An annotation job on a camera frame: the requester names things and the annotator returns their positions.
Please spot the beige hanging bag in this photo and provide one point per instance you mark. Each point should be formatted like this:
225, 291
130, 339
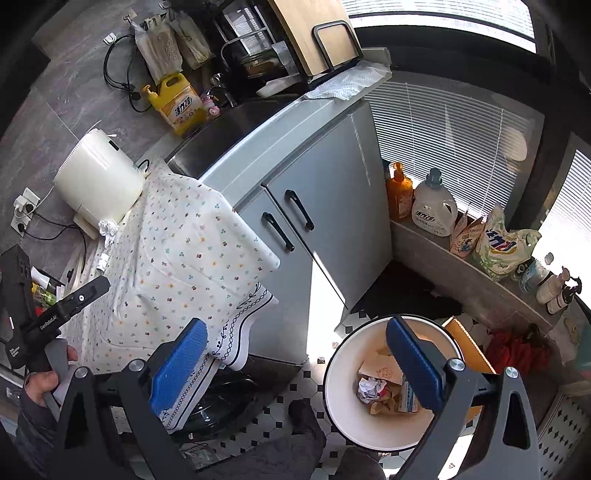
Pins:
191, 41
159, 50

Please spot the white wall socket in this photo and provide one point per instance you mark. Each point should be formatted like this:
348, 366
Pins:
27, 202
21, 226

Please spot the orange cardboard box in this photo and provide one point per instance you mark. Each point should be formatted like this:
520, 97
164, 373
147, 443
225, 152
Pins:
471, 341

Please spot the cream cylindrical kitchen appliance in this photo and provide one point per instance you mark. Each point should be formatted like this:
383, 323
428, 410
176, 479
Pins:
97, 180

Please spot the crumpled white tissue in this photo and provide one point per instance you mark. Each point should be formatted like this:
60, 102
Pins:
109, 230

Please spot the red cloth bag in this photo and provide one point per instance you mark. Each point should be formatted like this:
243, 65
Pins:
519, 353

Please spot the small clear bottle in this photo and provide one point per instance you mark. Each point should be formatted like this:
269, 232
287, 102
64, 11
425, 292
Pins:
533, 274

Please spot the metal faucet with pink cover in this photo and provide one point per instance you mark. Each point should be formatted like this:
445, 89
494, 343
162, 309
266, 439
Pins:
219, 94

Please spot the wooden cutting board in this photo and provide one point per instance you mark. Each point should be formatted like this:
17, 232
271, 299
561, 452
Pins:
304, 32

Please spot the green and white detergent bag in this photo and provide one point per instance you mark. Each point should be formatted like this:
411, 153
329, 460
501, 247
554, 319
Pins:
501, 244

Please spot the grey sink cabinet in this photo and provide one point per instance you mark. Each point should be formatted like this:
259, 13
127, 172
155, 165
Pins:
332, 175

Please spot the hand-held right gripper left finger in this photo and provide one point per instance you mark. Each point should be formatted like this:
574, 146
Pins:
178, 364

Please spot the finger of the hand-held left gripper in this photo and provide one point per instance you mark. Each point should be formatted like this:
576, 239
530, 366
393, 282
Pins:
87, 293

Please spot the person's leg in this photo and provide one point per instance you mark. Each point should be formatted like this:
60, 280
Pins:
277, 457

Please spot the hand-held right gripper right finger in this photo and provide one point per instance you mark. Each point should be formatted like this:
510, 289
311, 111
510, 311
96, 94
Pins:
413, 364

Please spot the black cutting board holder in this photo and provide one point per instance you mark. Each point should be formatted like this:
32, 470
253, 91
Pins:
334, 27

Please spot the white round bin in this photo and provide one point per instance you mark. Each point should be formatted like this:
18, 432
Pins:
360, 429

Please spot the white detergent jug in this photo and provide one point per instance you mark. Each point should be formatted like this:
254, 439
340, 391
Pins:
434, 207

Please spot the white window blinds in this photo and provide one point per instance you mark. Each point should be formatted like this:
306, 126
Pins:
570, 194
438, 23
452, 138

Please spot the white cloth with black trim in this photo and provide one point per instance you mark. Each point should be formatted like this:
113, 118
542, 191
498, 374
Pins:
240, 323

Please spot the person's left hand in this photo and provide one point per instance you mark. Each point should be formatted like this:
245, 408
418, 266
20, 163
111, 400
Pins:
44, 385

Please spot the black round object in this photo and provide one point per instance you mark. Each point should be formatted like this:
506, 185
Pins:
226, 401

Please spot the white pump bottle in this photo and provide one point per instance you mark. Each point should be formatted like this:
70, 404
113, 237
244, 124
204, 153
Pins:
556, 290

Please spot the yellow detergent bottle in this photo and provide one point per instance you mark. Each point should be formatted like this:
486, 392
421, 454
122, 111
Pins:
178, 106

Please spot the orange pump bottle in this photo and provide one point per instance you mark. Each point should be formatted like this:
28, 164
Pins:
399, 194

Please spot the white dish cloth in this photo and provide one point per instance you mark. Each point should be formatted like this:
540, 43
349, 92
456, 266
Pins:
351, 81

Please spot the grey stone ledge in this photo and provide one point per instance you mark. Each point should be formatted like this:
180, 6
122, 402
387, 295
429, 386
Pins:
461, 286

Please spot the small white paper scrap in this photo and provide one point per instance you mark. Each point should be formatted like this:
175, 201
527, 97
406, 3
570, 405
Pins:
101, 261

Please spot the steel sink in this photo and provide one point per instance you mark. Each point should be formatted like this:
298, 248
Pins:
240, 124

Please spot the black dish rack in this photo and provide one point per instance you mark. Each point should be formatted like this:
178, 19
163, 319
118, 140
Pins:
258, 46

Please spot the floral white tablecloth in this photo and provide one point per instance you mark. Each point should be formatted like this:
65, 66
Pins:
184, 258

